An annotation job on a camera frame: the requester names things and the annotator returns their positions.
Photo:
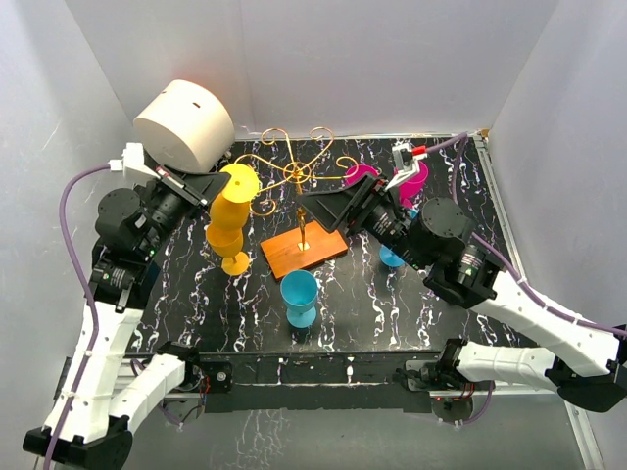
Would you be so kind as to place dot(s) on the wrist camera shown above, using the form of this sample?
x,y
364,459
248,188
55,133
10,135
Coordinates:
x,y
136,166
407,161

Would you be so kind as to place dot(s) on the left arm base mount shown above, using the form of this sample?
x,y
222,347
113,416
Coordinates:
x,y
198,374

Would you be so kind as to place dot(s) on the aluminium table frame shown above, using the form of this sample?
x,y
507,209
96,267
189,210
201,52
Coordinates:
x,y
91,426

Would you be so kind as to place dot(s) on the blue wine glass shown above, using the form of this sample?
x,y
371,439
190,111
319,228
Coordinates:
x,y
389,258
299,293

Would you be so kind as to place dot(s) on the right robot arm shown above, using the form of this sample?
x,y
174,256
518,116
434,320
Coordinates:
x,y
583,362

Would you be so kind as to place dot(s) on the yellow wine glass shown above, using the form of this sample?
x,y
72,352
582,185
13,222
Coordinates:
x,y
230,210
228,244

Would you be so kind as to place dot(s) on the right magenta wine glass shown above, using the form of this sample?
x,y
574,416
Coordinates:
x,y
412,187

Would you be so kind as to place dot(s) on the gold wire wine glass rack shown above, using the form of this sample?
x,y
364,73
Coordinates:
x,y
287,168

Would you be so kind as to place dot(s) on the white cylindrical container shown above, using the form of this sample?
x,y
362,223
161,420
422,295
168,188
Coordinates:
x,y
186,127

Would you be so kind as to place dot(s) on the left magenta wine glass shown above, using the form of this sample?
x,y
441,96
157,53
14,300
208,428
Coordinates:
x,y
356,172

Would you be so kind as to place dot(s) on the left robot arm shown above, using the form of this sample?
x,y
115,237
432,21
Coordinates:
x,y
91,425

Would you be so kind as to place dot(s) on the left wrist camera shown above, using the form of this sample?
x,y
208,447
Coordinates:
x,y
136,166

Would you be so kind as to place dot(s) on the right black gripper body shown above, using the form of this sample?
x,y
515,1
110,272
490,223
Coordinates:
x,y
381,217

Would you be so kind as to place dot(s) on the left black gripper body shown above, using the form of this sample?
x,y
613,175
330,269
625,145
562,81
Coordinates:
x,y
173,201

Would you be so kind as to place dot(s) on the magenta wine glass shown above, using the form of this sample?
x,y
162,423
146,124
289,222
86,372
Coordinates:
x,y
412,187
356,172

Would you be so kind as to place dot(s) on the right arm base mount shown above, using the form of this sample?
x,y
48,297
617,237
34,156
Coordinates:
x,y
429,376

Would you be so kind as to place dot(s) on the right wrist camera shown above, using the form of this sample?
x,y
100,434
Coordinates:
x,y
407,161

